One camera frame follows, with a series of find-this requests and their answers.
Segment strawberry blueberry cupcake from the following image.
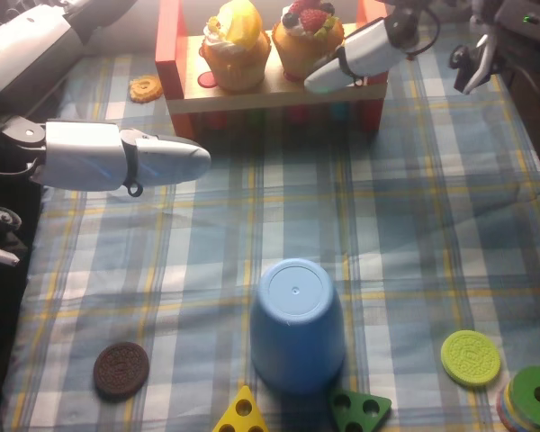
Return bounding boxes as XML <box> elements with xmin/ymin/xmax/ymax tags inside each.
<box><xmin>271</xmin><ymin>0</ymin><xmax>346</xmax><ymax>82</ymax></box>

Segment green triangle block with holes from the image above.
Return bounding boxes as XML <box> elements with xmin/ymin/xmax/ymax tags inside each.
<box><xmin>328</xmin><ymin>389</ymin><xmax>393</xmax><ymax>432</ymax></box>

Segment green wooden ring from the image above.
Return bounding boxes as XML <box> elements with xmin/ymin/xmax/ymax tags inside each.
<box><xmin>508</xmin><ymin>364</ymin><xmax>540</xmax><ymax>431</ymax></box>

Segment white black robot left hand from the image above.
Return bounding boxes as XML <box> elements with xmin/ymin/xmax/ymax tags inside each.
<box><xmin>0</xmin><ymin>0</ymin><xmax>212</xmax><ymax>199</ymax></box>

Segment yellow triangle block with holes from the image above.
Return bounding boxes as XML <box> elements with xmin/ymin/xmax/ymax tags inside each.
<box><xmin>211</xmin><ymin>385</ymin><xmax>270</xmax><ymax>432</ymax></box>

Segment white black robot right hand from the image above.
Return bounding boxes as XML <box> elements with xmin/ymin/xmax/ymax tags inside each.
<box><xmin>303</xmin><ymin>0</ymin><xmax>441</xmax><ymax>95</ymax></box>

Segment blue plastic cup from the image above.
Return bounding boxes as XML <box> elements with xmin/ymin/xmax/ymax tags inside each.
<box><xmin>250</xmin><ymin>257</ymin><xmax>347</xmax><ymax>396</ymax></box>

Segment stacked coloured wooden rings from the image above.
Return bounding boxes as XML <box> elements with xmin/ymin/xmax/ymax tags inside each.
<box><xmin>495</xmin><ymin>381</ymin><xmax>532</xmax><ymax>432</ymax></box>

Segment red wooden peg bench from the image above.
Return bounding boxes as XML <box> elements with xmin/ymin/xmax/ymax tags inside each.
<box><xmin>155</xmin><ymin>0</ymin><xmax>391</xmax><ymax>141</ymax></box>

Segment lime green sandwich cookie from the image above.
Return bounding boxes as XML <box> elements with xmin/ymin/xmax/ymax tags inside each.
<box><xmin>440</xmin><ymin>329</ymin><xmax>502</xmax><ymax>388</ymax></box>

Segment yellow flower-shaped biscuit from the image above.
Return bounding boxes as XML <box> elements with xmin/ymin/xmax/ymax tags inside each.
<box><xmin>129</xmin><ymin>75</ymin><xmax>165</xmax><ymax>104</ymax></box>

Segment blue plaid tablecloth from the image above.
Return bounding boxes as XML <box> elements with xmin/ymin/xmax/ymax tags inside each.
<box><xmin>0</xmin><ymin>20</ymin><xmax>540</xmax><ymax>432</ymax></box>

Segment brown sandwich cookie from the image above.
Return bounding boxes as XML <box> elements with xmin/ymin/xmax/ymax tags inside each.
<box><xmin>93</xmin><ymin>341</ymin><xmax>151</xmax><ymax>401</ymax></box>

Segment lemon slice cupcake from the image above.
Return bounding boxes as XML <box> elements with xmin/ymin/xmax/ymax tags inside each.
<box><xmin>201</xmin><ymin>0</ymin><xmax>273</xmax><ymax>95</ymax></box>

